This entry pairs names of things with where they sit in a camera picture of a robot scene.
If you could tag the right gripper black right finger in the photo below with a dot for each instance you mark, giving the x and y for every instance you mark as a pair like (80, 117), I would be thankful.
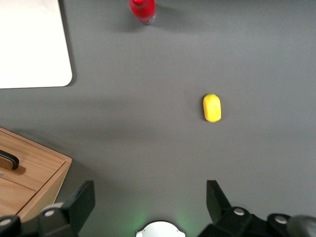
(218, 205)

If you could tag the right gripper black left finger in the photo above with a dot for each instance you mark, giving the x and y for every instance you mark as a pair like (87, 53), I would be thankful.
(81, 202)

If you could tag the red coke bottle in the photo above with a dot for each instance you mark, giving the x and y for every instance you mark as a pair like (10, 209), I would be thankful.
(143, 11)

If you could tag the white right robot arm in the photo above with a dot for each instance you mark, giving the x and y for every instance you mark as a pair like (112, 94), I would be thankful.
(160, 230)

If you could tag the white rectangular tray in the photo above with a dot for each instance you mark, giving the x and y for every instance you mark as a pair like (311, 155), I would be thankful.
(32, 42)

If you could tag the wooden two-drawer cabinet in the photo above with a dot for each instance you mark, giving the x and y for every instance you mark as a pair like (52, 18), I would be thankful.
(39, 158)

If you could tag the small yellow rounded object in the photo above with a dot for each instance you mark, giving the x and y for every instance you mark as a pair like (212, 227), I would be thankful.
(212, 108)

